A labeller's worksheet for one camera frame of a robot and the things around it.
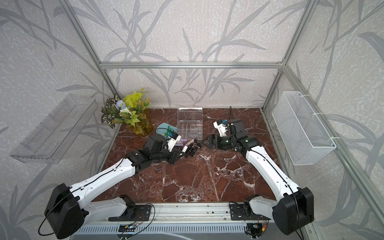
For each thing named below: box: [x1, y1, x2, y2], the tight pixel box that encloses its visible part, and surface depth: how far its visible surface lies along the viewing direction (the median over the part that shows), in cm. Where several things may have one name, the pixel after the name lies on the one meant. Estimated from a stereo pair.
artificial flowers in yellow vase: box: [101, 88, 153, 136], surface depth 90 cm
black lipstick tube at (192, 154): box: [190, 146, 198, 158], surface depth 97 cm
